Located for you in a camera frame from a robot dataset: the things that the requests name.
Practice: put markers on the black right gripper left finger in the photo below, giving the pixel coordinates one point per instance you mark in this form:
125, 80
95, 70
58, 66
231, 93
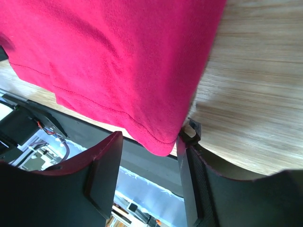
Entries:
78, 192

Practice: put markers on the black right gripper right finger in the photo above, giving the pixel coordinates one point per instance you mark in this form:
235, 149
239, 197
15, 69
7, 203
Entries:
218, 193

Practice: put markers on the red polo shirt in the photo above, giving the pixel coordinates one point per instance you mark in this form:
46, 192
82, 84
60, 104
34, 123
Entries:
134, 64

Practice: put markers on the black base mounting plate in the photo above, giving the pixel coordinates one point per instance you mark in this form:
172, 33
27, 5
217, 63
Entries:
164, 171

